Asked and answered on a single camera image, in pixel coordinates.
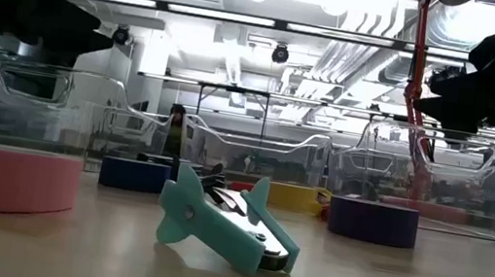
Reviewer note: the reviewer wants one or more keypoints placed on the black staple remover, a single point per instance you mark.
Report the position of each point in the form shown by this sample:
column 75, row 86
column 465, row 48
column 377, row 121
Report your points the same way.
column 217, row 168

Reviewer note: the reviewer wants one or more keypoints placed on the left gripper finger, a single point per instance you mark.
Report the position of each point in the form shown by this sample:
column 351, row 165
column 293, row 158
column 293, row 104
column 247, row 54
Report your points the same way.
column 73, row 18
column 80, row 42

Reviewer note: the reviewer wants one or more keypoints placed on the red desk lamp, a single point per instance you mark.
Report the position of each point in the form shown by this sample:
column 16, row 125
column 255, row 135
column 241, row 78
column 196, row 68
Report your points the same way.
column 417, row 61

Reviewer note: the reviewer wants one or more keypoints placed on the black hanging spotlight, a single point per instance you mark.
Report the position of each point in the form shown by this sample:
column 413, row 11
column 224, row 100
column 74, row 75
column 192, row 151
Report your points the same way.
column 280, row 54
column 121, row 35

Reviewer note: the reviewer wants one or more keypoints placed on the clear plastic bin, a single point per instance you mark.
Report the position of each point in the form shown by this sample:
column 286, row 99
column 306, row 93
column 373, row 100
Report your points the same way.
column 255, row 154
column 33, row 126
column 466, row 191

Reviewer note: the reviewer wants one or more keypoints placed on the red staple remover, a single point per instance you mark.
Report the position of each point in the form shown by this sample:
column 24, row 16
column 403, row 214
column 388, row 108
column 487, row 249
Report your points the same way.
column 242, row 187

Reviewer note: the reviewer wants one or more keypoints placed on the person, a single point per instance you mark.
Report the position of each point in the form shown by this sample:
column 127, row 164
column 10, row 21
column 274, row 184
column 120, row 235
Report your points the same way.
column 174, row 132

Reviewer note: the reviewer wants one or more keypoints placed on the yellow tape roll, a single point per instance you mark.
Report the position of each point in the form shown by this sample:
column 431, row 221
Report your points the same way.
column 293, row 197

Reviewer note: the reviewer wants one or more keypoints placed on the dark blue tape roll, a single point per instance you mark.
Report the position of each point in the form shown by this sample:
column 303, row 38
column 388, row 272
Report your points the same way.
column 134, row 175

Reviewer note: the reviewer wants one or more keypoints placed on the purple blue tape roll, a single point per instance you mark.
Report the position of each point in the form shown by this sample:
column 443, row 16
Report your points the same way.
column 373, row 221

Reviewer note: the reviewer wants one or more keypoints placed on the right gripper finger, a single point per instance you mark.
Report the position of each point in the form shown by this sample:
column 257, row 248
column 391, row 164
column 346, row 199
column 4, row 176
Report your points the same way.
column 457, row 86
column 452, row 115

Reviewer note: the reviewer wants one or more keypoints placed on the yellow mini stapler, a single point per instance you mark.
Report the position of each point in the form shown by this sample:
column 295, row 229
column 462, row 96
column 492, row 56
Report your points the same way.
column 324, row 196

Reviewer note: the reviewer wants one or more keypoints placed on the pink tape roll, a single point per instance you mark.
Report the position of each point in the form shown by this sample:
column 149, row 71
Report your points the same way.
column 0, row 180

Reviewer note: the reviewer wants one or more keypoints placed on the teal staple remover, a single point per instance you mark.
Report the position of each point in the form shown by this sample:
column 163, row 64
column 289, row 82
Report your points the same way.
column 214, row 232

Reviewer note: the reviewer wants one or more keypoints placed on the overhead light bar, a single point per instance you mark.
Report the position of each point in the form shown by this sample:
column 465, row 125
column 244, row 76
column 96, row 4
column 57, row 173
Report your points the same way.
column 221, row 15

